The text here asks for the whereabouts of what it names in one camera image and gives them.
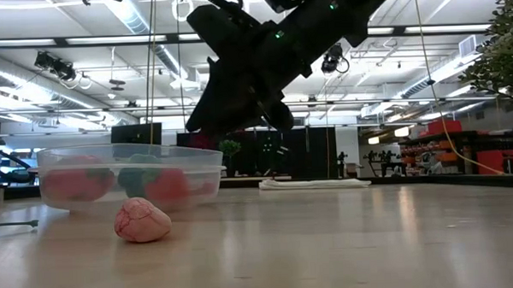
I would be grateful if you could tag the thin black rod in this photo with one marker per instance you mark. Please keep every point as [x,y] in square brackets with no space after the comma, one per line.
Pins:
[11,224]

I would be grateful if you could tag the black ceiling camera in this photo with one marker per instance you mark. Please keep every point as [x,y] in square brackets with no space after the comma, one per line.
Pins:
[331,62]

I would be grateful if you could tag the white paper sheet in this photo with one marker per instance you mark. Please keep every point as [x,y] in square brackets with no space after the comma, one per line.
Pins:
[313,184]

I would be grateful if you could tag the red toy bell pepper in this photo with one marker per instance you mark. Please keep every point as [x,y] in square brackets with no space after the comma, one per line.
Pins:
[76,182]

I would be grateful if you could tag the pink toy lychee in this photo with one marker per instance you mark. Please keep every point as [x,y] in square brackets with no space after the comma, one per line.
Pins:
[141,220]

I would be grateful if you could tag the black background monitor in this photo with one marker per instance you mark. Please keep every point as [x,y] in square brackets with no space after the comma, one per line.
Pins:
[136,134]

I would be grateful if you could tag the silver ceiling duct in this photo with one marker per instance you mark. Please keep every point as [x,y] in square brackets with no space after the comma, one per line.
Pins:
[132,20]

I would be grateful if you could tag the clear plastic tupperware container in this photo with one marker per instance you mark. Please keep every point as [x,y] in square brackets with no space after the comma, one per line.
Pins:
[113,204]

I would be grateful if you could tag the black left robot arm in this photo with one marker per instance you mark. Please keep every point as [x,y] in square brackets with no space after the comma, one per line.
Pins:
[9,176]

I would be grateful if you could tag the green toy bell pepper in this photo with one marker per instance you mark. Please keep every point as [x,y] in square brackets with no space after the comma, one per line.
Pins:
[133,178]

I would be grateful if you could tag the artificial white flowered plant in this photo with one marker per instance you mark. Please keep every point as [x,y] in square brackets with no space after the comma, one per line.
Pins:
[503,50]

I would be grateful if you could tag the black ceiling device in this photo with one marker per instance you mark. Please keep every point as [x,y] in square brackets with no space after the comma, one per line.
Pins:
[55,65]

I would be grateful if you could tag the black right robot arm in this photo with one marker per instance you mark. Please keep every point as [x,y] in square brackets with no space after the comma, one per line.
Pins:
[342,13]

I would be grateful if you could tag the red toy strawberry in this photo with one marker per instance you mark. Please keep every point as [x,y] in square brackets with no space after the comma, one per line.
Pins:
[168,187]

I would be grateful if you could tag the small green background plant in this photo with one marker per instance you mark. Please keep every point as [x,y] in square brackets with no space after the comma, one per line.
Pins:
[229,148]

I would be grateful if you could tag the black background partition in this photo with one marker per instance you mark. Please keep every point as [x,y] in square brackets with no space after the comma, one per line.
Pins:
[299,155]

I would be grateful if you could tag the red toy tomato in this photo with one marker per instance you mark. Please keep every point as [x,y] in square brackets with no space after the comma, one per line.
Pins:
[206,188]

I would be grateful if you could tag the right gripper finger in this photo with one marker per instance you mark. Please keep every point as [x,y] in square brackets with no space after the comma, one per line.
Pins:
[279,117]
[217,117]

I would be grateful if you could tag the red storage bin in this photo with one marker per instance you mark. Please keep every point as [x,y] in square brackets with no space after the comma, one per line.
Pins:
[496,161]

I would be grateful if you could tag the shelf with red bins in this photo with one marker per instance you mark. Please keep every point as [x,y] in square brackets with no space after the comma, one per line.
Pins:
[445,146]

